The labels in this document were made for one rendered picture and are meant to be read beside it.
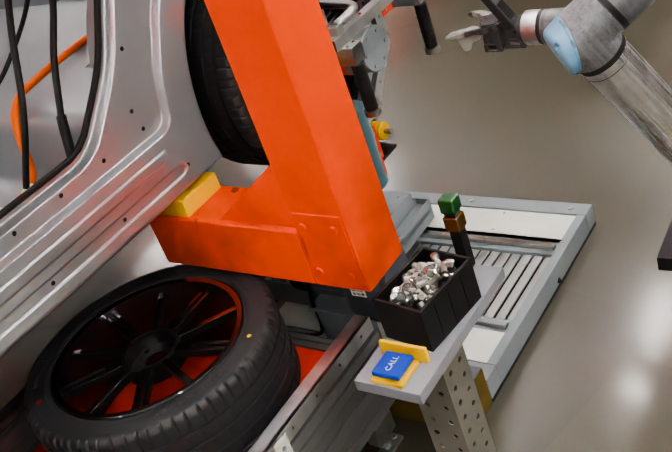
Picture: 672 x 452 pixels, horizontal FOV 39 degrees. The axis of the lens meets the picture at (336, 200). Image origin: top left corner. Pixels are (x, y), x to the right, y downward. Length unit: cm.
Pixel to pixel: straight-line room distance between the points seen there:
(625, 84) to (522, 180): 142
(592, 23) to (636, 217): 126
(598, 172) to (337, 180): 150
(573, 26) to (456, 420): 93
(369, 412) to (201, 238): 61
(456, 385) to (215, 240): 71
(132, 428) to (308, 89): 84
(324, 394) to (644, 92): 98
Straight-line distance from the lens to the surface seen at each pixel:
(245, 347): 223
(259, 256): 235
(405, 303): 209
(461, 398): 225
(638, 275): 289
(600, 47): 199
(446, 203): 217
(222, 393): 216
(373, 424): 244
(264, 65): 195
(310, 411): 222
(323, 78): 201
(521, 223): 306
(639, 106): 209
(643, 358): 263
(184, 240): 252
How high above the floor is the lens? 180
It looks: 30 degrees down
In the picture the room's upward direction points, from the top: 20 degrees counter-clockwise
